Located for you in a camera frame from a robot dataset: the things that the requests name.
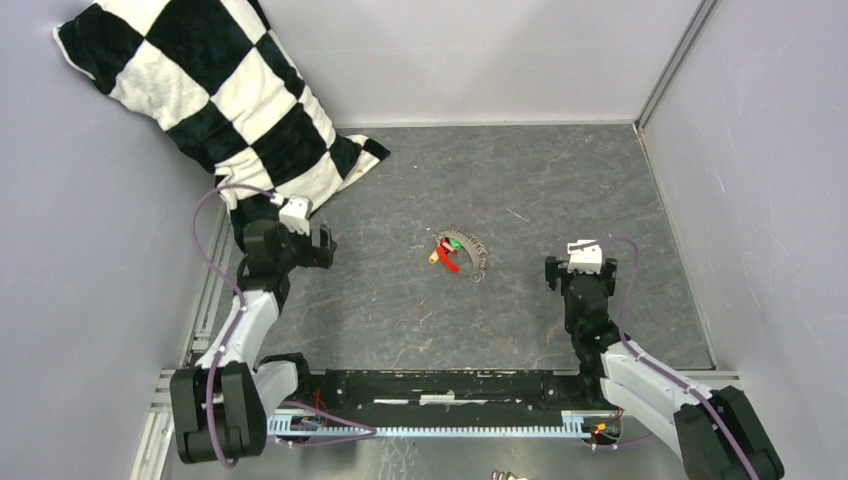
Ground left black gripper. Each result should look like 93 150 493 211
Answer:
270 214 336 272

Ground red key tag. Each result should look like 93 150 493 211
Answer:
436 246 460 274

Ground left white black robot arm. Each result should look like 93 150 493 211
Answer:
169 219 337 468

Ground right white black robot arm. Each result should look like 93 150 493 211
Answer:
544 253 785 479

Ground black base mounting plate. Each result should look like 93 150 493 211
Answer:
288 370 616 427

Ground black white checkered pillow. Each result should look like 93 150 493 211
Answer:
53 0 389 229

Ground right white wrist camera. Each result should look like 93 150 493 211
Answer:
567 240 604 275

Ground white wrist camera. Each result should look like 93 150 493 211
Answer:
567 240 604 275
271 193 312 236

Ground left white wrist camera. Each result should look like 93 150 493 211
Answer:
271 193 312 236

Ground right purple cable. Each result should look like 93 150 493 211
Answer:
568 235 763 480

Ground slotted white cable duct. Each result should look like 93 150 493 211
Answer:
267 411 590 440

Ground corner aluminium post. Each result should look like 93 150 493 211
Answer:
633 0 720 135

